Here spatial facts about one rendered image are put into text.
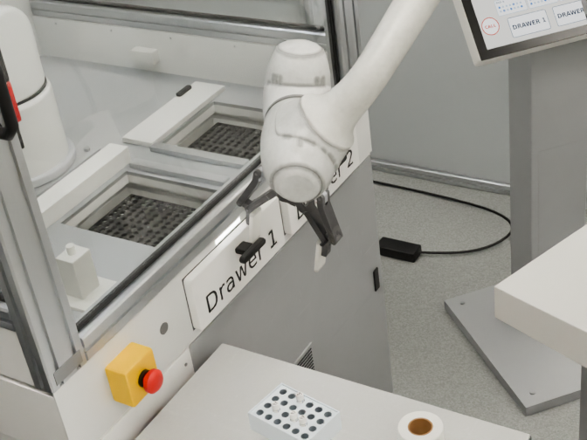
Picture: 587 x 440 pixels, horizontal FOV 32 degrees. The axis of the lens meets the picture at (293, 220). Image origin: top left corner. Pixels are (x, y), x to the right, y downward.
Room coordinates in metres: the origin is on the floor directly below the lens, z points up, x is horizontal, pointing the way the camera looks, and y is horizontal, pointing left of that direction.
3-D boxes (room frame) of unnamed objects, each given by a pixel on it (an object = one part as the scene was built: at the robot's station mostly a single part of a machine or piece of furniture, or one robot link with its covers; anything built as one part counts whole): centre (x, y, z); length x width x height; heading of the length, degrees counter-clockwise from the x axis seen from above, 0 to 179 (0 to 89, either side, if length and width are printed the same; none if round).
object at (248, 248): (1.55, 0.09, 0.91); 0.07 x 0.04 x 0.01; 145
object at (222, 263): (1.56, 0.11, 0.87); 0.29 x 0.02 x 0.11; 145
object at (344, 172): (1.82, -0.07, 0.87); 0.29 x 0.02 x 0.11; 145
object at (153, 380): (1.26, 0.26, 0.88); 0.04 x 0.03 x 0.04; 145
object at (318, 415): (1.23, 0.05, 0.78); 0.12 x 0.08 x 0.04; 45
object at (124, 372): (1.28, 0.29, 0.88); 0.07 x 0.05 x 0.07; 145
